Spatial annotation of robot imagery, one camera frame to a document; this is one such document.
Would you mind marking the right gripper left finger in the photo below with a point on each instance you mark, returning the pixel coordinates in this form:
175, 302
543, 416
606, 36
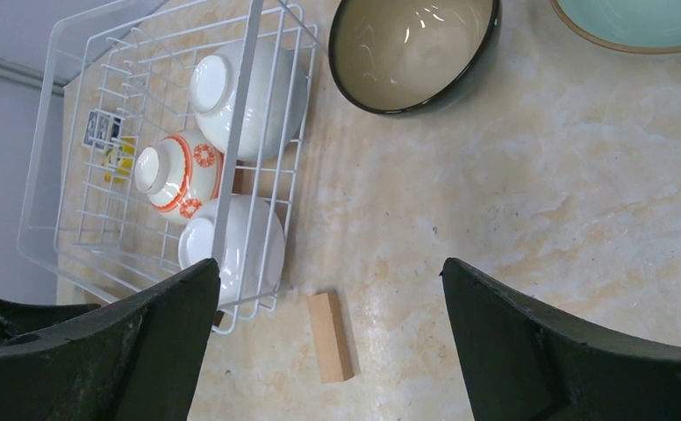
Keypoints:
136, 359

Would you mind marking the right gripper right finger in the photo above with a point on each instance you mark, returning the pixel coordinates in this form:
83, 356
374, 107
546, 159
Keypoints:
523, 359

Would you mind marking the white bowl front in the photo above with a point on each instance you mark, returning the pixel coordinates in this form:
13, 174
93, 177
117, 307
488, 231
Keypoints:
254, 246

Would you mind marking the white bowl orange pattern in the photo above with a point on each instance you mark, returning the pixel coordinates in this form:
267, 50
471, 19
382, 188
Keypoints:
179, 174

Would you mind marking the plain white bowl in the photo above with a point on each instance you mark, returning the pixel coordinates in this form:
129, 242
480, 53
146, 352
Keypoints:
276, 99

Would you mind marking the dark blue bowl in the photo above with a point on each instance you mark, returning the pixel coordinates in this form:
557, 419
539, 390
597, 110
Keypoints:
402, 58

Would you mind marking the celadon green bowl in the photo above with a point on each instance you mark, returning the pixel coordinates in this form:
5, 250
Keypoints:
635, 27

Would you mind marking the yellow toy piece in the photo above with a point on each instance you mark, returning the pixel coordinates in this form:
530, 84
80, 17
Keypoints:
119, 158

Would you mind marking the light wooden block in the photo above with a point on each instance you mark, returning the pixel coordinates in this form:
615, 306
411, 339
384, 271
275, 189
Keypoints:
329, 337

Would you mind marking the white wire dish rack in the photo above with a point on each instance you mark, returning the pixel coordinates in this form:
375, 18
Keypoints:
106, 238

